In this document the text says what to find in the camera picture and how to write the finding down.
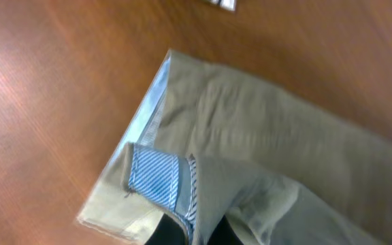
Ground white folded graphic t-shirt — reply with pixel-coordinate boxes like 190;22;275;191
205;0;237;12

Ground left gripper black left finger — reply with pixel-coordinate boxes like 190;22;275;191
145;214;186;245

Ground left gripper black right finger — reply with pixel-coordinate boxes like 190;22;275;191
208;216;243;245

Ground khaki shorts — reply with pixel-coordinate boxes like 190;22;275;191
78;50;392;244

